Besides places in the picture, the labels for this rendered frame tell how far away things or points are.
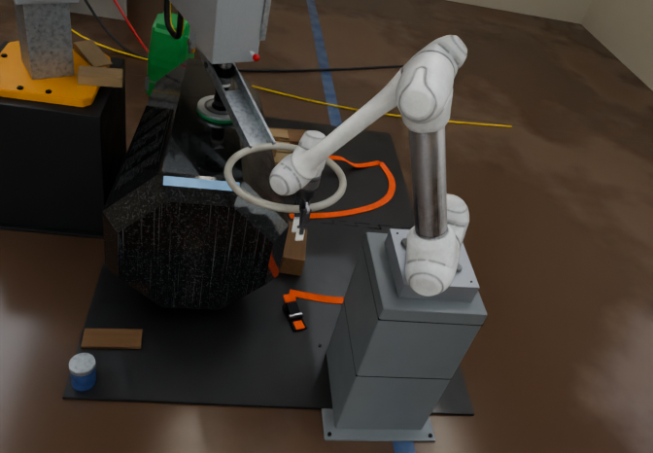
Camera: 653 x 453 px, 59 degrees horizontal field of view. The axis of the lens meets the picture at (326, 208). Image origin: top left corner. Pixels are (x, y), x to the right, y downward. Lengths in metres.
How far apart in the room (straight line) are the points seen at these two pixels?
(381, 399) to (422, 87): 1.42
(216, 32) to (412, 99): 1.22
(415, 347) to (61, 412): 1.43
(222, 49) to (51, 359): 1.51
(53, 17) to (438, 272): 2.03
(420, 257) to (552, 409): 1.54
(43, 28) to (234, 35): 0.89
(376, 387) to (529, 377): 1.05
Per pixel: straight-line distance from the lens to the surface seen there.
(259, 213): 2.49
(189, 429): 2.60
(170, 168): 2.44
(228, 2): 2.49
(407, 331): 2.17
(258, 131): 2.57
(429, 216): 1.76
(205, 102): 2.85
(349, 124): 1.81
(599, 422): 3.28
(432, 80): 1.52
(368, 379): 2.38
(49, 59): 3.04
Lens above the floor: 2.26
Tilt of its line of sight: 38 degrees down
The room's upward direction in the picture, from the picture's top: 15 degrees clockwise
